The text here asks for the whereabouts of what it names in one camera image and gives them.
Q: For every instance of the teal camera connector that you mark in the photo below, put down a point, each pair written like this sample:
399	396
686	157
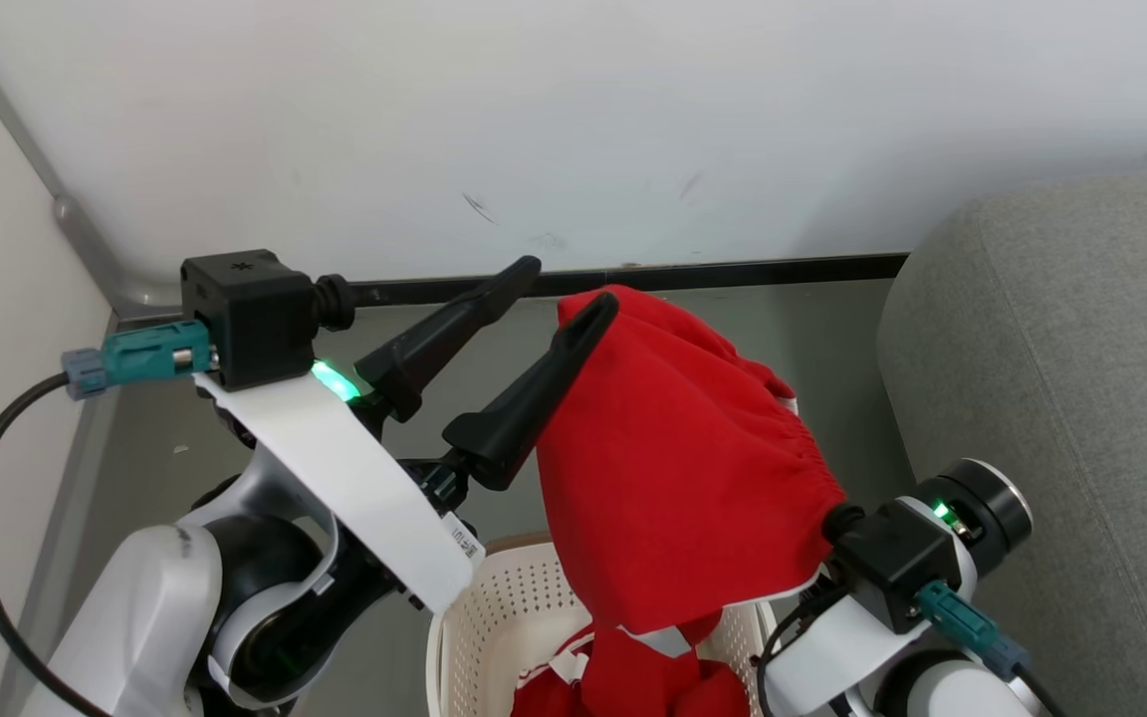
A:
140	357
967	622

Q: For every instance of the smooth red white-striped garment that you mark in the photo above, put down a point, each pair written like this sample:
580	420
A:
633	692

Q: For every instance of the teal left camera connector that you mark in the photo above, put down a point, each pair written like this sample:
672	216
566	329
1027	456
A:
140	357

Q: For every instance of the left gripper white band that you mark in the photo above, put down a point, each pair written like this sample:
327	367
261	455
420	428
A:
335	458

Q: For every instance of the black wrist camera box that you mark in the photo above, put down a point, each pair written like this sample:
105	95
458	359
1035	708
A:
250	319
892	563

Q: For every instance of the red shorts with elastic waistband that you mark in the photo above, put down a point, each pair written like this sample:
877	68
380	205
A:
673	458

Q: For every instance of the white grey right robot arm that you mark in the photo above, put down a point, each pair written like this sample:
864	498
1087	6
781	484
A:
952	697

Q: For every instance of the dark grey baseboard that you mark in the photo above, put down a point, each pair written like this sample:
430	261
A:
733	271

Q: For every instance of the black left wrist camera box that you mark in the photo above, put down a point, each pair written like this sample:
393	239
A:
250	319

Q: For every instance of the white barcode label tag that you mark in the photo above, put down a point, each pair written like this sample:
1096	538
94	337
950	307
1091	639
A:
464	540

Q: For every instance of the grey fabric sofa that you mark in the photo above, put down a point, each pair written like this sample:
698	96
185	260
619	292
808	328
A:
1081	398

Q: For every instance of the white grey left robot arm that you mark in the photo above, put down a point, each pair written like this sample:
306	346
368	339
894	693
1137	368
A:
135	617

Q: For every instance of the grey wall corner trim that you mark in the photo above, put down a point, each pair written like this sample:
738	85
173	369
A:
76	229

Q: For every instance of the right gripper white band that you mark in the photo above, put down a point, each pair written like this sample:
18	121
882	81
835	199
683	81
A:
992	513

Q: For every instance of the cream perforated laundry basket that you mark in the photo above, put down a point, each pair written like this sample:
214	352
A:
504	617

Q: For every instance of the teal right camera connector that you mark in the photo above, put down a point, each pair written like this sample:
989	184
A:
967	622

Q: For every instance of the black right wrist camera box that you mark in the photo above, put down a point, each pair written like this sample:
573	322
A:
892	563

